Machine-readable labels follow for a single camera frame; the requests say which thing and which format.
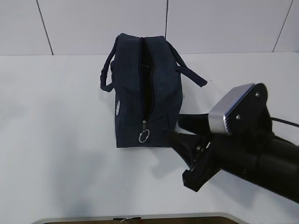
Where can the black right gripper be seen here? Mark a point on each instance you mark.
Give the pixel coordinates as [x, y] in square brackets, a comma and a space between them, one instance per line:
[194, 149]

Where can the dark navy lunch bag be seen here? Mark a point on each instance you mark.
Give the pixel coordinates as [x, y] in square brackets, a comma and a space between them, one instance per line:
[145, 73]

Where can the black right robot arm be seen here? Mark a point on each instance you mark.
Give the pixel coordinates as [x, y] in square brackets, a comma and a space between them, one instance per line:
[237, 136]

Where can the white tag under table edge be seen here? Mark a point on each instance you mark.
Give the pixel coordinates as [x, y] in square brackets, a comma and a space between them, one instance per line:
[126, 219]

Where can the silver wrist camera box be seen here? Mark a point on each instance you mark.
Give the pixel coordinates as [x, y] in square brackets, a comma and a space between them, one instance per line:
[219, 114]

